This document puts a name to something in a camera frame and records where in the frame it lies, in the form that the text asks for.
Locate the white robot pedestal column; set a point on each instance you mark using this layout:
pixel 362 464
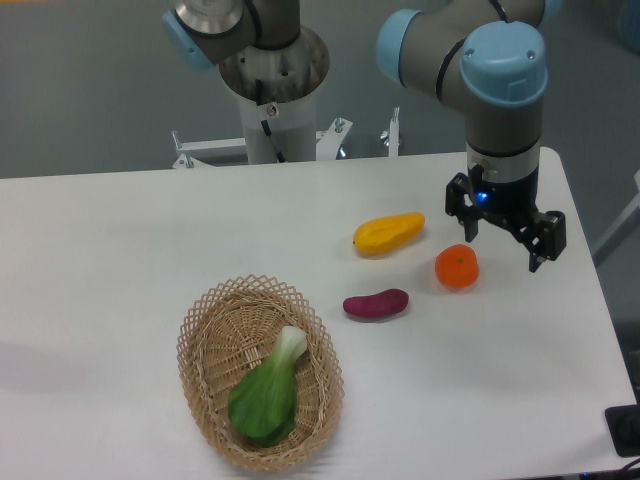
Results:
pixel 276 94

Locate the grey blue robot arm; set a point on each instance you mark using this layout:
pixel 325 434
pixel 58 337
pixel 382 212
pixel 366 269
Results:
pixel 485 60

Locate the green bok choy vegetable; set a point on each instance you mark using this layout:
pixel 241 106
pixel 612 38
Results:
pixel 262 407

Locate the purple sweet potato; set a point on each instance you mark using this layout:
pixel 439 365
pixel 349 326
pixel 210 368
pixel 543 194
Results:
pixel 376 306

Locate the white frame at right edge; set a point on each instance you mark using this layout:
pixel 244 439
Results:
pixel 621 227

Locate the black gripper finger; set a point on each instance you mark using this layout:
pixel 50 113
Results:
pixel 543 234
pixel 467 215

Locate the woven wicker oval basket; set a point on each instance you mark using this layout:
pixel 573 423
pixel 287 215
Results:
pixel 229 331

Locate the orange tangerine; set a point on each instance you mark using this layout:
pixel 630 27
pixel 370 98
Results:
pixel 457 266

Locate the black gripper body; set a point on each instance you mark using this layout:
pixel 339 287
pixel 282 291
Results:
pixel 513 201

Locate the white metal base frame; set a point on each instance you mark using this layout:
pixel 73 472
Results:
pixel 328 145

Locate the yellow mango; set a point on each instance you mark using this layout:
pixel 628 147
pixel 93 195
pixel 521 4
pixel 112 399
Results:
pixel 387 234

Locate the black device at table edge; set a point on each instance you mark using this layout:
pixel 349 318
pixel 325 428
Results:
pixel 623 424

